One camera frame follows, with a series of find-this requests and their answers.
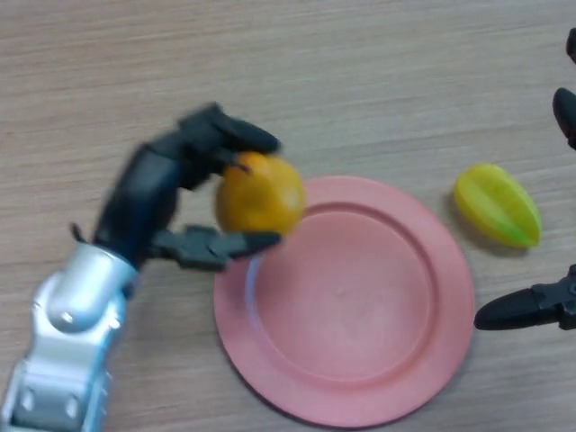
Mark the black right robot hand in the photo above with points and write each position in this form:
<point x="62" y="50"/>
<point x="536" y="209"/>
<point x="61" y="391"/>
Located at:
<point x="513" y="310"/>

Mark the pink round plate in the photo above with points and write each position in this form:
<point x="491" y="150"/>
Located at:
<point x="360" y="315"/>

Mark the yellow pear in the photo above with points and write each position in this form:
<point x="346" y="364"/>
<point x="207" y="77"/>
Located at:
<point x="265" y="198"/>

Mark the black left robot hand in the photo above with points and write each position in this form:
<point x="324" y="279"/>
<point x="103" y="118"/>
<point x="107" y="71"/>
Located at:
<point x="139" y="198"/>

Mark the yellow-green starfruit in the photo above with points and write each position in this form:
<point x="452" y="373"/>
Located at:
<point x="499" y="207"/>

